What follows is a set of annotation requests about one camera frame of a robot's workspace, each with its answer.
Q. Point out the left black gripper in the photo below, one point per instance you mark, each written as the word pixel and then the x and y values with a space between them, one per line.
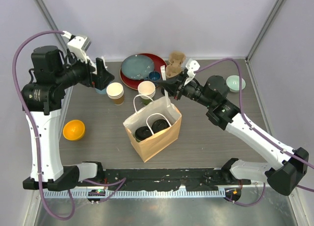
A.
pixel 103 77

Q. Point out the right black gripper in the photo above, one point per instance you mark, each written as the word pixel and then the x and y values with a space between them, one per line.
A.
pixel 176 87

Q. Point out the brown paper cup stack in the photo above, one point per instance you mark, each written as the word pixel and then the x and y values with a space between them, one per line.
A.
pixel 115 92

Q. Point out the white stirrer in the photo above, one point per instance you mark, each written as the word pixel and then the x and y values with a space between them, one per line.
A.
pixel 163 76

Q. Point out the brown paper bag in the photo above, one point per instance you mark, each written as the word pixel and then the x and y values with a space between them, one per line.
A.
pixel 145 116

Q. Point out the green paper cup stack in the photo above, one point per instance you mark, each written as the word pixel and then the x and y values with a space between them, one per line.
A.
pixel 146 90

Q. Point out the single green paper cup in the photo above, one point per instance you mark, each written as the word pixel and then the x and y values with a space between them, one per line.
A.
pixel 138 139

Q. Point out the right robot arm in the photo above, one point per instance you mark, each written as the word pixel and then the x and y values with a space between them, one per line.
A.
pixel 284 166

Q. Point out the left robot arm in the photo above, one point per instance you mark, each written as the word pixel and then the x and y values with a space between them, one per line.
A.
pixel 53 74

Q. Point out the light blue cylinder holder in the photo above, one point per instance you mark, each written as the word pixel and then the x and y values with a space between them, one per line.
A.
pixel 102 92

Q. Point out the cardboard cup carrier stack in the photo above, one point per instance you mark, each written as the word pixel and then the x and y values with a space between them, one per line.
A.
pixel 176 58

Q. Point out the small dark blue bowl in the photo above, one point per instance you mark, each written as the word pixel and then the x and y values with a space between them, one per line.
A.
pixel 154 76

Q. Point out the red round tray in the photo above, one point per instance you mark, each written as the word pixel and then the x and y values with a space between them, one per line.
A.
pixel 133 84

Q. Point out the blue-grey ceramic plate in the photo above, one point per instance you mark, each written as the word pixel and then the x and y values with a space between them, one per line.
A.
pixel 137 67

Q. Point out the orange round dish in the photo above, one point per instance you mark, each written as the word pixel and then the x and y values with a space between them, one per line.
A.
pixel 74 130

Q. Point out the pale green ceramic bowl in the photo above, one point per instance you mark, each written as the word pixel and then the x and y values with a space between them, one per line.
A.
pixel 233 82

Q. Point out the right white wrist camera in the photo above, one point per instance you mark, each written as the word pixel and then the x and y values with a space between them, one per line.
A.
pixel 192 66

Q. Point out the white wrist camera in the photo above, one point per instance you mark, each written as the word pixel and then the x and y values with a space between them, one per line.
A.
pixel 192 66
pixel 78 45

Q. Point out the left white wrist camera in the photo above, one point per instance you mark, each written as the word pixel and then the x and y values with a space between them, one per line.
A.
pixel 78 45

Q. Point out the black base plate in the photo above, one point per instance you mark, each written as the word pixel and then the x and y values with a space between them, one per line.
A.
pixel 194 179

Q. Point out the white slotted cable duct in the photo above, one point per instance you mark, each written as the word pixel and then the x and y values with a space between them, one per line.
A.
pixel 181 193

